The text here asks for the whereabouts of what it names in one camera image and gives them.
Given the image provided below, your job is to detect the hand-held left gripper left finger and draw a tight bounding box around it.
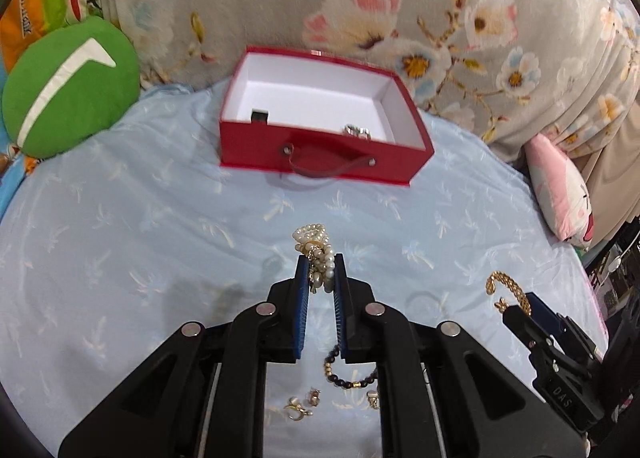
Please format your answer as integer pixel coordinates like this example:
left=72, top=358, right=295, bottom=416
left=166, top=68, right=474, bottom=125
left=59, top=254, right=312, bottom=458

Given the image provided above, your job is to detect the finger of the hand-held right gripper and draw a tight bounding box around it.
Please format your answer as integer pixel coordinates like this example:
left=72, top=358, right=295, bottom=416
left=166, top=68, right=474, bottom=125
left=526, top=292, right=599, bottom=365
left=501, top=304, right=552, bottom=365

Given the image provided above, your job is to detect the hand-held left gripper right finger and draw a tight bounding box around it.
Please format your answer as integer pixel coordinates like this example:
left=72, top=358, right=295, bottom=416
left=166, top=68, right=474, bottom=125
left=332, top=253, right=588, bottom=458

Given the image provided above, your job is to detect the gold chain bracelet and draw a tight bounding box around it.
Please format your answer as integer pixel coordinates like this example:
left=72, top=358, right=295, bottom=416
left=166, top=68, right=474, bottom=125
left=485, top=270, right=533, bottom=316

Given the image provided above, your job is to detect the black bead bracelet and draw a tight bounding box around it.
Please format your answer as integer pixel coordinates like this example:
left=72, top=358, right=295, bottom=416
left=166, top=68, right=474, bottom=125
left=322, top=344, right=381, bottom=389

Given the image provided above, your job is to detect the white pearl bracelet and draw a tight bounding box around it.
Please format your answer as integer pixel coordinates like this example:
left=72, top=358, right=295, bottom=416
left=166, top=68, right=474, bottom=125
left=292, top=223, right=336, bottom=295

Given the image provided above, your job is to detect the red cardboard box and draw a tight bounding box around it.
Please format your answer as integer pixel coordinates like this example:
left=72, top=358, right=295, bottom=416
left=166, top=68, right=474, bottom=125
left=218, top=45, right=435, bottom=189

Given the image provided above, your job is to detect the pink printed pillow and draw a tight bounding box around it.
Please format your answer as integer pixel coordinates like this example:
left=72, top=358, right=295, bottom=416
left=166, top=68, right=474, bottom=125
left=522, top=133, right=597, bottom=251

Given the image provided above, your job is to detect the beige cloth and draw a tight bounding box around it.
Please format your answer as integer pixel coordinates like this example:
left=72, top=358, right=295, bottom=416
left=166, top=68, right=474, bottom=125
left=580, top=98, right=640, bottom=249

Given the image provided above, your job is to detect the light blue bedsheet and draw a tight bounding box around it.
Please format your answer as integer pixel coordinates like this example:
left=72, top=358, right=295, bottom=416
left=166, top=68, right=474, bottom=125
left=0, top=83, right=608, bottom=458

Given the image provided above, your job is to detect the green round pillow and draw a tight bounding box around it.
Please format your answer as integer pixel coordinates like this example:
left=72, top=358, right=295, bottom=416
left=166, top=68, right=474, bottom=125
left=1, top=15, right=141, bottom=158

